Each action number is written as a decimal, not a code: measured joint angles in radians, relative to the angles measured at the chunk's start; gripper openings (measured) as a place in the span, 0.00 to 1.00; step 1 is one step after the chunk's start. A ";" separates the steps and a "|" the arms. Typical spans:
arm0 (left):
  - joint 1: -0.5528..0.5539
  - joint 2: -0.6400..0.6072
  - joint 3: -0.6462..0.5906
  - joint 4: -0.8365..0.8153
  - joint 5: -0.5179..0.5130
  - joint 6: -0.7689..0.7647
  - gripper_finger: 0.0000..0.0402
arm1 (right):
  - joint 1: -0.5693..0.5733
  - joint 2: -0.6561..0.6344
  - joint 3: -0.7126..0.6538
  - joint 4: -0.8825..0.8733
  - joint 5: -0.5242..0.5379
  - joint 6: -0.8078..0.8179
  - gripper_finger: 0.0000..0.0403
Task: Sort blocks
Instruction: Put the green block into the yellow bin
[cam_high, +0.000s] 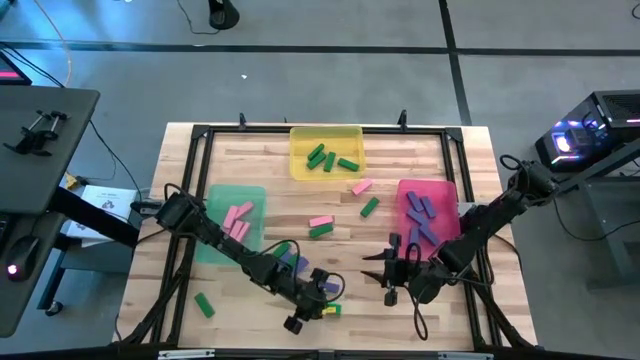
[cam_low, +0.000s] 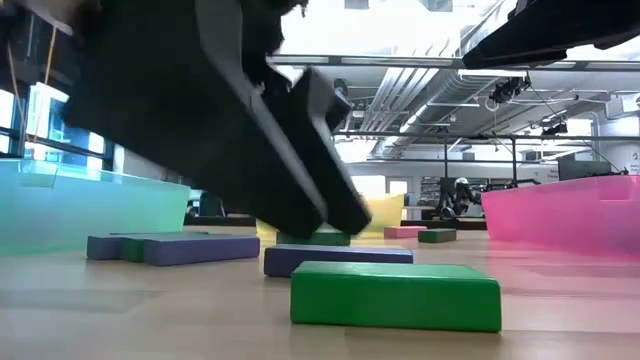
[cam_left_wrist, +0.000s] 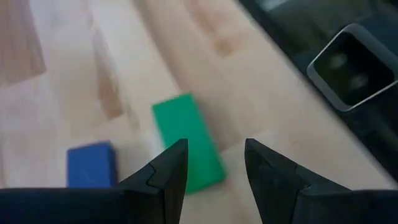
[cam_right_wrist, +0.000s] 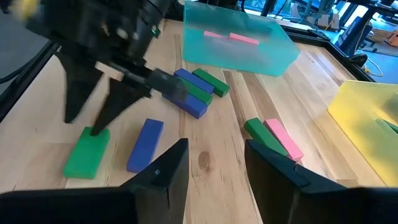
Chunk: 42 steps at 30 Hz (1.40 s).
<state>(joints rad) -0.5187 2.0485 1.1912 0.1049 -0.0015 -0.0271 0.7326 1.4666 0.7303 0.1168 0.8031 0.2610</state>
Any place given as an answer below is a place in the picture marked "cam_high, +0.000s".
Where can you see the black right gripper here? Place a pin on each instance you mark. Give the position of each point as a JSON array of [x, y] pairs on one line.
[[407, 275]]

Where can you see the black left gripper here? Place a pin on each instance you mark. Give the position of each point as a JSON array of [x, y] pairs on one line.
[[307, 300]]

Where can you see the pink rectangular block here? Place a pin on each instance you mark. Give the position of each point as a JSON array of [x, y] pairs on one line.
[[361, 186], [321, 220], [243, 232], [230, 217], [244, 210], [236, 229]]

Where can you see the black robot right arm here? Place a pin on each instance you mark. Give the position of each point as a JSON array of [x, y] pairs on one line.
[[490, 220]]

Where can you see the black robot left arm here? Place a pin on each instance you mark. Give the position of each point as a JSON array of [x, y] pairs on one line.
[[225, 242]]

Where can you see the pink translucent plastic bin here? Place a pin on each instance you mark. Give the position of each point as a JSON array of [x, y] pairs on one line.
[[445, 192]]

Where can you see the yellow translucent plastic bin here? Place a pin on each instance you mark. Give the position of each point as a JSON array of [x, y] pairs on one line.
[[350, 145]]

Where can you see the green translucent plastic bin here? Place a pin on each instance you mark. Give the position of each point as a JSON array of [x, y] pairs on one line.
[[220, 197]]

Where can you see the grey metal side table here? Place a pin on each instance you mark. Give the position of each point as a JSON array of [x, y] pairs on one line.
[[615, 210]]

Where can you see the white paper sheet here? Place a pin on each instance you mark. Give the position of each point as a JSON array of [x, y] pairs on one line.
[[105, 197]]

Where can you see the black desktop computer case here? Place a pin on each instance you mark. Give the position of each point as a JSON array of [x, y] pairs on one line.
[[600, 125]]

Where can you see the black caster wheel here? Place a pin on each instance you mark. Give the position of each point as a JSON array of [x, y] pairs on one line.
[[52, 308]]

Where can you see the small yellow object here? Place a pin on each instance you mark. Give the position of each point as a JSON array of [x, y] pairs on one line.
[[71, 181]]

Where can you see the black stand base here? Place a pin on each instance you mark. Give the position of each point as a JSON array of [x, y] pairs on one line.
[[223, 17]]

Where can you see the black computer mouse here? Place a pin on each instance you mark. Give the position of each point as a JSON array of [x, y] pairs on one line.
[[22, 257]]

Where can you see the black side desk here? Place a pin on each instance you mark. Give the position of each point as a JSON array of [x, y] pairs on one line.
[[40, 170]]

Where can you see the black screw clamp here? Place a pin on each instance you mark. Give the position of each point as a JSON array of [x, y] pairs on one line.
[[47, 134], [20, 146]]

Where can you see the black screen with red bar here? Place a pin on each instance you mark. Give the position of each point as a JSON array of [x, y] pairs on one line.
[[10, 67]]

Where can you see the silver aluminium bracket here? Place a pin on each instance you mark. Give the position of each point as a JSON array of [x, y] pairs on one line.
[[465, 356], [186, 354]]

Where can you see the black metal table frame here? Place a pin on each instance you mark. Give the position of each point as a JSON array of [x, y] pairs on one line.
[[240, 131]]

